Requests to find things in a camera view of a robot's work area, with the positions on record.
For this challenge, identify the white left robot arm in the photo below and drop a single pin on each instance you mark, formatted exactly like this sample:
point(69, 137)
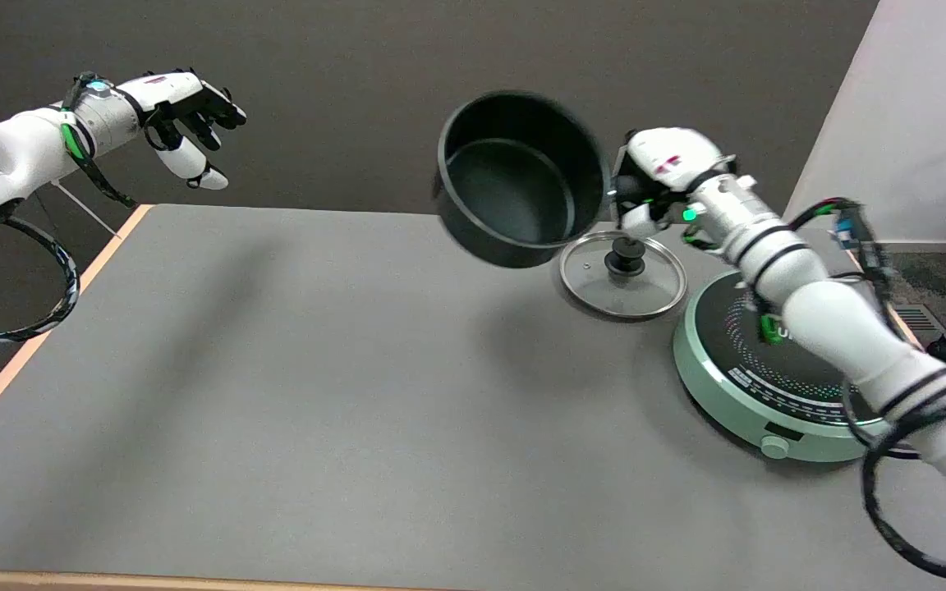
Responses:
point(21, 152)

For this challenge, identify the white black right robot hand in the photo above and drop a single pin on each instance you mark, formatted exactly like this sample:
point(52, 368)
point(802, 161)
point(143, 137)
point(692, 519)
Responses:
point(670, 156)

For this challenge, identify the thin white rod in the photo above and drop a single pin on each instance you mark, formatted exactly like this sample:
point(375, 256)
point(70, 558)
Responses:
point(87, 211)

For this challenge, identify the black cooking pot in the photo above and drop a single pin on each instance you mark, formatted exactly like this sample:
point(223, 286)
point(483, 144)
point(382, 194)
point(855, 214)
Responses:
point(514, 176)

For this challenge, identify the floor vent grille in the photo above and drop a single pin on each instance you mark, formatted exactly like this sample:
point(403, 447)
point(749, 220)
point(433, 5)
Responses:
point(920, 318)

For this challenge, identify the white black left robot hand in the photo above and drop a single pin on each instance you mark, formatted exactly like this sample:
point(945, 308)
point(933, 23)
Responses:
point(169, 90)

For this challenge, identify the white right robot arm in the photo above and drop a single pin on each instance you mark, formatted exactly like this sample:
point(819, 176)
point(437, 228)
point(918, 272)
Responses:
point(834, 324)

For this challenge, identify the green round induction cooker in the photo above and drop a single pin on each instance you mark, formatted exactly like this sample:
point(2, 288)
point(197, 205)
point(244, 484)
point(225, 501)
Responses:
point(727, 377)

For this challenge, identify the glass lid with black knob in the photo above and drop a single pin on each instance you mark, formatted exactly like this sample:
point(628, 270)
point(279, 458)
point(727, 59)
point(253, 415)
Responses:
point(654, 287)

